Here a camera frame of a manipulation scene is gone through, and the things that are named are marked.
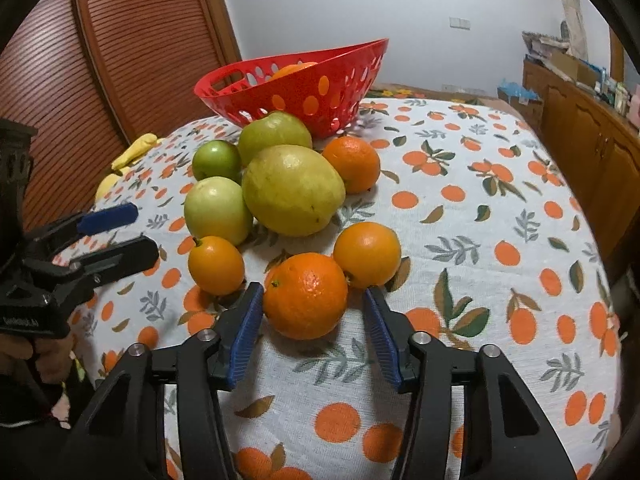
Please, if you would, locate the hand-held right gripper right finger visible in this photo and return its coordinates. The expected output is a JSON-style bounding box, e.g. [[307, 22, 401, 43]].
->
[[362, 286, 581, 480]]

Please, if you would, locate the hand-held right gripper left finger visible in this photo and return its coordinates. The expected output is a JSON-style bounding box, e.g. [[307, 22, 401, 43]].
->
[[55, 282, 265, 480]]

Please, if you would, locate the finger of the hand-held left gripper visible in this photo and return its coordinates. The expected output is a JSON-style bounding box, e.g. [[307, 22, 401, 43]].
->
[[22, 202, 139, 261], [50, 235, 160, 306]]

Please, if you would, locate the large dimpled orange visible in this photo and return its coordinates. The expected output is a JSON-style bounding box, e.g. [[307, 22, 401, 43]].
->
[[263, 253, 349, 340]]

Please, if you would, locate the small orange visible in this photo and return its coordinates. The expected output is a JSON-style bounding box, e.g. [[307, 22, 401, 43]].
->
[[188, 236, 246, 296]]

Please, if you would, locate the smooth orange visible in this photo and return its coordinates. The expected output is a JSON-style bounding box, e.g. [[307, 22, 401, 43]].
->
[[333, 222, 402, 289]]

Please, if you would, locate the pale green apple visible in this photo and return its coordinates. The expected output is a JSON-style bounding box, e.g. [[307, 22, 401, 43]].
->
[[184, 176, 254, 247]]

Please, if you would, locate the small dark green apple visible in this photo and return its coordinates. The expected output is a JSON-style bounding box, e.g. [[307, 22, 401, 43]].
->
[[192, 140, 242, 183]]

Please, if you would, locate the large yellow-green pear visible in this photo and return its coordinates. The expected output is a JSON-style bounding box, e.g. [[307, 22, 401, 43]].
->
[[242, 144, 347, 238]]

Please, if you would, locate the red plastic perforated basket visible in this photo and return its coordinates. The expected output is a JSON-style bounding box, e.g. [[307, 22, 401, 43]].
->
[[194, 38, 390, 139]]

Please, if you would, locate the person's left forearm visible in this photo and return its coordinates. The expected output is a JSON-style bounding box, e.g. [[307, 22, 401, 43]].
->
[[0, 385, 76, 480]]

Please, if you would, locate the person's left hand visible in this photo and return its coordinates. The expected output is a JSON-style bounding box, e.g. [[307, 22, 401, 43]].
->
[[0, 334, 77, 388]]

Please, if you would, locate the yellow cloth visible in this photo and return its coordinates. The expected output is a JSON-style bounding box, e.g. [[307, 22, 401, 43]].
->
[[95, 132, 166, 201]]

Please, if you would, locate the orange print tablecloth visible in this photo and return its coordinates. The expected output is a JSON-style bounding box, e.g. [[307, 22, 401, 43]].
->
[[52, 96, 623, 480]]

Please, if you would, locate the brown louvered wooden door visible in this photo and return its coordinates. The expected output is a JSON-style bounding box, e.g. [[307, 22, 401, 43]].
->
[[0, 0, 242, 233]]

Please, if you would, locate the box of blue items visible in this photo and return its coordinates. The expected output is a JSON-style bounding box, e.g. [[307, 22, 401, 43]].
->
[[497, 80, 544, 113]]

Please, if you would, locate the wooden sideboard cabinet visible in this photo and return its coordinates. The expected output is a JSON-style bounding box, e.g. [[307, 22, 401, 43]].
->
[[522, 57, 640, 263]]

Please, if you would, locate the cardboard box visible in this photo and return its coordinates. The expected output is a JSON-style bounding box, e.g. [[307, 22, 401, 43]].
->
[[549, 51, 602, 85]]

